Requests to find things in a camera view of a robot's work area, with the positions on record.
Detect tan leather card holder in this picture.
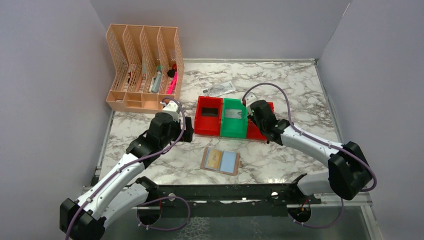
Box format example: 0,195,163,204
200,147,241,176

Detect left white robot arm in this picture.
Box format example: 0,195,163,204
59,112,194,240

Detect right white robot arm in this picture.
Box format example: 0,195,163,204
244,100,373,200

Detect black card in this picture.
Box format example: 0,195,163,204
201,107,219,117

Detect silver VIP card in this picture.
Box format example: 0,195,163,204
224,108,245,119

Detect right red plastic bin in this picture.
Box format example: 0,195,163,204
246,106,276,141

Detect red plastic bin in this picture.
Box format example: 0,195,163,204
246,106,276,141
194,96,223,136

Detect left red plastic bin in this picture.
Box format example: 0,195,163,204
194,96,223,136

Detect pink highlighter pen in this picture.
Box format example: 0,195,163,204
166,70,178,95

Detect green plastic bin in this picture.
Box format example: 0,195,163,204
220,98,248,139

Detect grey green marker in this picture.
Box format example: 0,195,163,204
149,65,163,94

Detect black binder clip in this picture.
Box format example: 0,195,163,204
167,63,178,79

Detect clear protractor ruler packet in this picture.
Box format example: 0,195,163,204
201,81,236,97

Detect peach plastic file organizer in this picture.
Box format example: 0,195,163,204
105,24,185,114

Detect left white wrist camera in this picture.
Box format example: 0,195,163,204
162,100,180,119

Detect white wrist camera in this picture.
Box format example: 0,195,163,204
162,100,180,119
244,93,258,107

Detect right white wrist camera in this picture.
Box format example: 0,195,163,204
244,93,258,107

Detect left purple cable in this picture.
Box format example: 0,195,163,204
64,97,192,240

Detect purple cable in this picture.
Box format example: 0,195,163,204
241,82,378,229
64,97,192,240

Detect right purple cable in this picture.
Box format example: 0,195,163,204
241,82,378,229

